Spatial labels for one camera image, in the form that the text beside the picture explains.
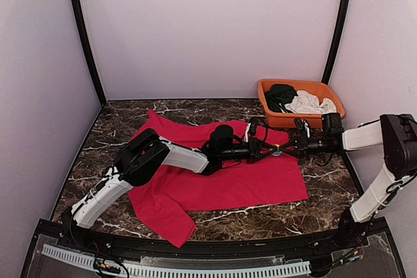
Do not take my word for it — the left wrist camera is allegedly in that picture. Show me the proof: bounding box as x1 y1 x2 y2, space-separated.
242 117 265 142

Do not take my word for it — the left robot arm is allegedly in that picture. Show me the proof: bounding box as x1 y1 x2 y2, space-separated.
62 124 281 249

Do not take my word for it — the white slotted cable duct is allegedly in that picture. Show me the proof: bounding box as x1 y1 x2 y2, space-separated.
41 244 311 278

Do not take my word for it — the black front rail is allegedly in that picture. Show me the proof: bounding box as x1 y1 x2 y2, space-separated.
33 218 387 262

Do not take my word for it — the orange plastic basin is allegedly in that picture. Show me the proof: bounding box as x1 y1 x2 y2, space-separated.
257 79 345 128

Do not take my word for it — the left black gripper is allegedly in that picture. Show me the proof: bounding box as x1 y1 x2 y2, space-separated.
221 137 278 163

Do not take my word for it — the black frame post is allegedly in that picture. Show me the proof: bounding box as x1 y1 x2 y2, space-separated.
71 0 108 107
321 0 349 85

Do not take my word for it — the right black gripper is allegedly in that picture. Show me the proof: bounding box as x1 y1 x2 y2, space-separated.
280 130 334 160

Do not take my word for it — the dark green garment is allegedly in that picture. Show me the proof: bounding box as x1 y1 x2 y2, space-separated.
264 84 297 113

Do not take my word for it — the left black frame post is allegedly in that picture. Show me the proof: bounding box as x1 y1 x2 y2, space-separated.
71 0 108 107

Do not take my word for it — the red t-shirt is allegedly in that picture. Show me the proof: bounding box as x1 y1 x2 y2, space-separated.
126 109 309 249

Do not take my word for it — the white garment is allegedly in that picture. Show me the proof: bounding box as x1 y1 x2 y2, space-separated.
285 90 337 115

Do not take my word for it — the right black frame post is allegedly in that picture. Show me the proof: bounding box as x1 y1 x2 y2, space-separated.
321 0 349 85

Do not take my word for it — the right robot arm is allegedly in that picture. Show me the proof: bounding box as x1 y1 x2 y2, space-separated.
278 113 416 248

